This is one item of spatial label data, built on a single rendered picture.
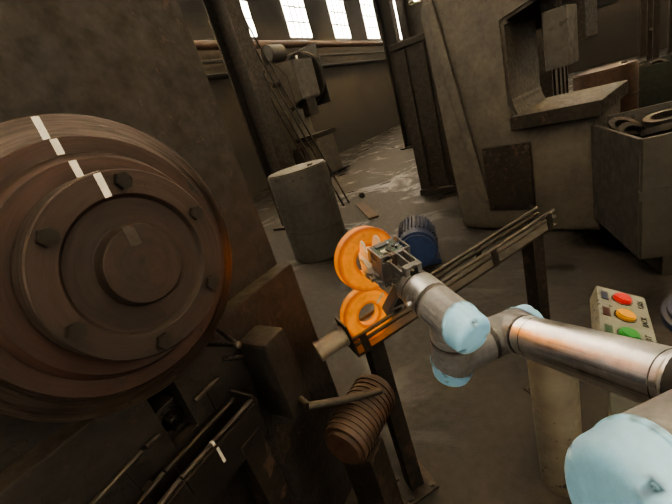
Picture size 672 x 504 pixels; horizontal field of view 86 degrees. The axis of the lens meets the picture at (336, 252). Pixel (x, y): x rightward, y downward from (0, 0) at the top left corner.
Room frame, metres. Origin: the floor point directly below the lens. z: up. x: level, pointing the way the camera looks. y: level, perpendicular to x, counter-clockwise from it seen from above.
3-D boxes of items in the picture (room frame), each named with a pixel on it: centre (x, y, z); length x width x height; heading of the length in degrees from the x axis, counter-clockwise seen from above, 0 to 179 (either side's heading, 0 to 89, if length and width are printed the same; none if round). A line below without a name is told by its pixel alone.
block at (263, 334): (0.79, 0.24, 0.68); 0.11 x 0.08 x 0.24; 53
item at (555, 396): (0.77, -0.47, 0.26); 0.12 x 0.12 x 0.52
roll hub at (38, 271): (0.54, 0.29, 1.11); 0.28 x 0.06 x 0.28; 143
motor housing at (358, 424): (0.78, 0.07, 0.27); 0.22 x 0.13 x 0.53; 143
